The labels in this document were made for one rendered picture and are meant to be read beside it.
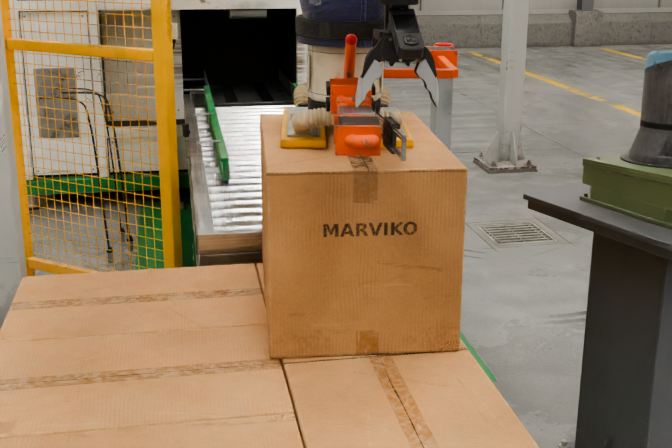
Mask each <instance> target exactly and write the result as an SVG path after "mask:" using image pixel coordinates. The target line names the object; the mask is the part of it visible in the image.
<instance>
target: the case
mask: <svg viewBox="0 0 672 448"><path fill-rule="evenodd" d="M400 114H401V116H402V118H403V120H404V122H405V124H406V126H407V128H408V130H409V132H410V134H411V136H412V138H413V140H414V147H413V148H406V161H401V159H400V158H399V157H398V156H397V155H396V154H391V153H390V152H389V151H388V150H387V149H386V148H381V155H380V156H336V155H335V144H334V125H333V126H332V125H329V126H327V125H326V126H325V132H326V141H327V143H326V148H281V147H280V138H281V128H282V119H283V114H260V148H261V199H262V251H263V271H264V285H265V300H266V314H267V328H268V343H269V357H270V359H285V358H309V357H333V356H357V355H380V354H404V353H428V352H452V351H459V345H460V323H461V301H462V280H463V258H464V237H465V215H466V194H467V172H468V169H467V168H466V167H465V166H464V165H463V164H462V162H461V161H460V160H459V159H458V158H457V157H456V156H455V155H454V154H453V153H452V152H451V151H450V150H449V149H448V148H447V147H446V146H445V145H444V144H443V143H442V142H441V141H440V140H439V139H438V138H437V137H436V136H435V135H434V134H433V133H432V132H431V130H430V129H429V128H428V127H427V126H426V125H425V124H424V123H423V122H422V121H421V120H420V119H419V118H418V117H417V116H416V115H415V114H414V113H413V112H400Z"/></svg>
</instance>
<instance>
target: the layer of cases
mask: <svg viewBox="0 0 672 448"><path fill-rule="evenodd" d="M256 267H257V270H256ZM256 267H255V264H254V263H250V264H232V265H215V266H198V267H181V268H164V269H147V270H129V271H112V272H95V273H78V274H61V275H44V276H26V277H22V280H21V282H20V285H19V287H18V289H17V292H16V294H15V296H14V299H13V301H12V304H11V306H10V308H9V311H8V313H7V316H6V318H5V320H4V323H3V325H2V327H1V330H0V448H540V447H539V446H538V445H537V443H536V442H535V441H534V439H533V438H532V436H531V435H530V434H529V432H528V431H527V430H526V428H525V427H524V425H523V424H522V423H521V421H520V420H519V419H518V417H517V416H516V414H515V413H514V412H513V410H512V409H511V407H510V406H509V405H508V403H507V402H506V401H505V399H504V398H503V396H502V395H501V394H500V392H499V391H498V390H497V388H496V387H495V385H494V384H493V383H492V381H491V380H490V379H489V377H488V376H487V374H486V373H485V372H484V370H483V369H482V368H481V366H480V365H479V363H478V362H477V361H476V359H475V358H474V356H473V355H472V354H471V352H470V351H469V350H468V348H467V347H466V345H465V344H464V343H463V341H462V340H461V339H460V345H459V351H452V352H428V353H404V354H380V355H357V356H333V357H309V358H285V359H270V357H269V343H268V328H267V314H266V300H265V285H264V271H263V263H257V264H256Z"/></svg>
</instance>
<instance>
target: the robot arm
mask: <svg viewBox="0 0 672 448"><path fill-rule="evenodd" d="M379 4H385V5H384V27H382V29H373V48H372V49H370V50H369V52H368V53H367V55H366V57H365V61H364V66H363V71H362V74H361V76H360V77H359V79H358V85H357V90H356V94H355V107H357V108H358V107H359V106H360V105H361V104H362V103H363V102H364V101H365V98H366V95H367V93H368V92H369V91H370V90H371V89H372V84H373V83H374V81H375V80H377V79H379V78H380V77H381V75H382V74H383V69H382V66H381V63H380V62H381V61H385V60H386V61H388V62H389V65H390V66H393V65H394V64H395V62H404V63H405V65H407V66H410V62H413V61H415V62H416V66H415V69H414V72H415V74H416V75H417V76H418V77H419V78H421V79H422V80H423V82H424V87H425V88H426V89H427V90H428V91H429V95H430V99H431V100H432V102H433V103H434V105H435V107H437V106H438V104H439V87H438V81H437V73H436V68H435V63H434V59H433V56H432V54H431V53H430V51H429V50H428V49H427V48H426V47H425V45H424V42H423V38H422V35H421V31H420V28H419V24H418V21H417V18H416V14H415V11H414V9H408V5H418V4H419V0H379ZM629 158H630V159H631V160H634V161H638V162H642V163H648V164H654V165H664V166H672V50H667V51H652V52H650V53H649V54H648V55H647V59H646V65H645V68H644V83H643V95H642V106H641V118H640V128H639V131H638V133H637V135H636V137H635V140H634V142H633V144H632V147H631V148H630V150H629Z"/></svg>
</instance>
